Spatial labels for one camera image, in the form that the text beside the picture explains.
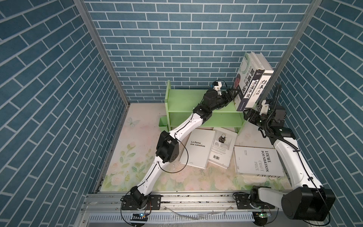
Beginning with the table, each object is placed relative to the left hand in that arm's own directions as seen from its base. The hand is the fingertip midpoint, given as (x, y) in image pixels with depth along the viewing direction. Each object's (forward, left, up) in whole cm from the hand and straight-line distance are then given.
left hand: (238, 94), depth 77 cm
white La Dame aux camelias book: (-15, +21, -31) cm, 40 cm away
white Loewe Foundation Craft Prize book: (-25, -15, -31) cm, 43 cm away
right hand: (-6, -6, -7) cm, 11 cm away
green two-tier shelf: (+1, +33, -9) cm, 34 cm away
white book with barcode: (-16, +5, -32) cm, 36 cm away
